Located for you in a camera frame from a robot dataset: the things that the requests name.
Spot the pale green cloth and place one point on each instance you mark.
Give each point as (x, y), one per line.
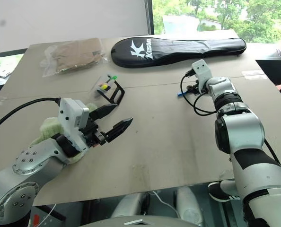
(49, 128)

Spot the black desk surface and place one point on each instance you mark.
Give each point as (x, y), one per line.
(277, 71)

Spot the blue pen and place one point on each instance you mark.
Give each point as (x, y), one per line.
(179, 94)

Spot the black window frame post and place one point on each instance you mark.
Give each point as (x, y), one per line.
(150, 16)

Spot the black Kason racket bag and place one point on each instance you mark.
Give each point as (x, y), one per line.
(178, 50)

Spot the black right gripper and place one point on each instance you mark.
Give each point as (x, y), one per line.
(199, 88)

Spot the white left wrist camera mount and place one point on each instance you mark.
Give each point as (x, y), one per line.
(70, 118)

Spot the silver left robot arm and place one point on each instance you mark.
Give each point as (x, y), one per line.
(36, 163)

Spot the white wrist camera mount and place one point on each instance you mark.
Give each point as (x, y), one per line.
(202, 71)
(70, 118)

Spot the brown cardboard sheet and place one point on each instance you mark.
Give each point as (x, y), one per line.
(166, 146)

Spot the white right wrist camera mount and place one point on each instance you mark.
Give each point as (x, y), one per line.
(202, 71)

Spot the clear bag with colourful items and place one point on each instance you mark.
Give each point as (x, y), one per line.
(103, 86)

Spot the clear bag with brown cardboard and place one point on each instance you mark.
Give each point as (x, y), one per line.
(76, 55)

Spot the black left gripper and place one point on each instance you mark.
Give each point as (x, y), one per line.
(92, 134)

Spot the grey robot torso edge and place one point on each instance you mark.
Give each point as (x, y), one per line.
(140, 222)

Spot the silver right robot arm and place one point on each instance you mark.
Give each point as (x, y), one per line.
(239, 127)

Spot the black metal bracket stand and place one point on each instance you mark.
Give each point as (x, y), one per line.
(116, 93)

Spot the grey rounded robot leg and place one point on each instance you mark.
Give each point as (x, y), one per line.
(189, 205)
(128, 205)

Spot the black and white sneaker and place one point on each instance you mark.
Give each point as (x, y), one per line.
(217, 192)

